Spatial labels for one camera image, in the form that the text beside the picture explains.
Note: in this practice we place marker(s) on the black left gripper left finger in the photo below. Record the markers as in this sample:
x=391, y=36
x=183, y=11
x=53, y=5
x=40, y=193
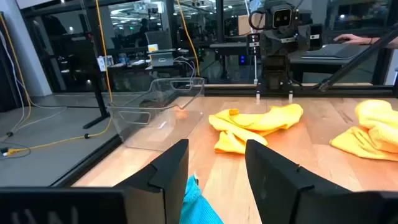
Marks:
x=168, y=186

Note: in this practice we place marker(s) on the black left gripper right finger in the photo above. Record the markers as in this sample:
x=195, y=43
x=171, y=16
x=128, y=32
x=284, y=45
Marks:
x=273, y=186

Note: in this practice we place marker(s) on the teal microfiber towel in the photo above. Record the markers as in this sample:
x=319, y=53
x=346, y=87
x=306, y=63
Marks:
x=197, y=208

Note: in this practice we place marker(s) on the orange microfiber towel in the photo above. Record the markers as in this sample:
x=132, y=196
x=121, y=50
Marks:
x=248, y=121
x=373, y=130

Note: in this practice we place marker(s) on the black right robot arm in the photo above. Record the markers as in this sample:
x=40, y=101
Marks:
x=315, y=45

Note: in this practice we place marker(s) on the person's forearm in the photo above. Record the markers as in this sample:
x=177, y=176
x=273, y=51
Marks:
x=385, y=43

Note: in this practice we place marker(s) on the black desk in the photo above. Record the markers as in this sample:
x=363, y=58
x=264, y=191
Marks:
x=224, y=46

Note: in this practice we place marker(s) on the grey laptop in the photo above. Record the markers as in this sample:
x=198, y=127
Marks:
x=332, y=51

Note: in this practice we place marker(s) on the clear plastic bin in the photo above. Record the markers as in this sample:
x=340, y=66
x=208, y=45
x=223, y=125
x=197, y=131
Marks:
x=140, y=124

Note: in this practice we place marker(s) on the person's hand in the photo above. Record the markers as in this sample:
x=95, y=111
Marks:
x=351, y=39

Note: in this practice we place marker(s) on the silver small computer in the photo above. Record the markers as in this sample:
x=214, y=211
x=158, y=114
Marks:
x=161, y=59

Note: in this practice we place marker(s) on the person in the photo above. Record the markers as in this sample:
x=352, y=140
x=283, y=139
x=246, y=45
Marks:
x=143, y=29

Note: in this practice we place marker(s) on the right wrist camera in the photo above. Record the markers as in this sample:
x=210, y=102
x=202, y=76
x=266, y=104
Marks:
x=281, y=17

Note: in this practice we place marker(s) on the black desk frame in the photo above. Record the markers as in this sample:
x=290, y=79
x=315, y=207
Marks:
x=99, y=102

